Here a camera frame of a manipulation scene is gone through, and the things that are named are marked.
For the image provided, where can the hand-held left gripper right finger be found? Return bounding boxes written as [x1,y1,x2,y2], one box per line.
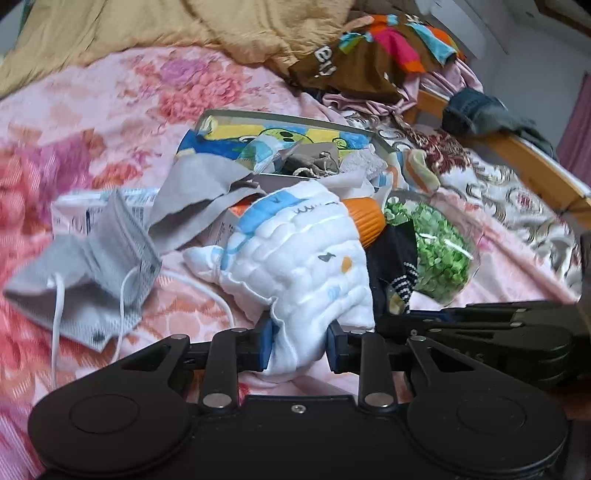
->
[326,320,490,413]

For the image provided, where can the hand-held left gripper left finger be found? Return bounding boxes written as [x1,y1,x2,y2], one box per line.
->
[108,318,276,413]

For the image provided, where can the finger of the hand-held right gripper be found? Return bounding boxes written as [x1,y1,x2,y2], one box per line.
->
[376,310,555,344]
[455,300,575,324]

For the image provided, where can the white muslin baby cloth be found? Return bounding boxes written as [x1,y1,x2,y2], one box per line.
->
[182,180,377,384]

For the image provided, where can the black striped sock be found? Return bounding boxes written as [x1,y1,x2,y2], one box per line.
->
[367,224,421,317]

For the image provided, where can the orange ribbed plastic piece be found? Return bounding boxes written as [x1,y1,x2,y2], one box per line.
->
[342,196,386,250]

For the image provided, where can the striped pastel cloth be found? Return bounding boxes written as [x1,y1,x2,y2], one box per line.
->
[388,148,441,195]

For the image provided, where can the plain white cloth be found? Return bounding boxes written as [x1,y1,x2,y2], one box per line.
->
[332,150,393,195]

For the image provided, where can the teal white striped cloth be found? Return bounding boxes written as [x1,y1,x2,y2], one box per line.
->
[235,137,298,174]

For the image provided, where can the cartoon printed metal tray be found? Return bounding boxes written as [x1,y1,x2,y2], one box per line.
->
[178,108,402,185]

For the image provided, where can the clear bag of green bits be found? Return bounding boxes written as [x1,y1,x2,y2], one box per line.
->
[381,191,481,305]

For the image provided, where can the ornate white satin quilt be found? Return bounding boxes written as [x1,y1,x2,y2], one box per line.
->
[346,111,585,296]

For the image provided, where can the white packet orange print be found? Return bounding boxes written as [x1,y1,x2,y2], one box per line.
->
[201,194,259,259]

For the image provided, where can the grey cloth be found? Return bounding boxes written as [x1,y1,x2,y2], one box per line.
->
[150,154,266,250]

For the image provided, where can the pink curtain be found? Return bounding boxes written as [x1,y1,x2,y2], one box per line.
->
[556,69,591,178]

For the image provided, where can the grey face mask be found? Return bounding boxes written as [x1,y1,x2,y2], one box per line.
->
[2,189,236,391]

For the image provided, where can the blue denim jeans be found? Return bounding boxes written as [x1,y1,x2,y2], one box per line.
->
[441,88,559,158]

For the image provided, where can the white rectangular packet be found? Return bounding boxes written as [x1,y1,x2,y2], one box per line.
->
[51,187,160,238]

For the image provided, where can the brown multicoloured printed cloth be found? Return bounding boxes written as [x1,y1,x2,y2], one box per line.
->
[288,14,467,102]

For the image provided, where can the pink floral bedsheet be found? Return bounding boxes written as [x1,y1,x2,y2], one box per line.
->
[0,44,583,480]

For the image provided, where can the yellow dotted blanket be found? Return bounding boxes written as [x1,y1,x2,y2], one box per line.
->
[0,0,352,97]

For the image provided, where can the wooden bed frame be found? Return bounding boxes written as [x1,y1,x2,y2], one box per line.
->
[406,88,591,217]

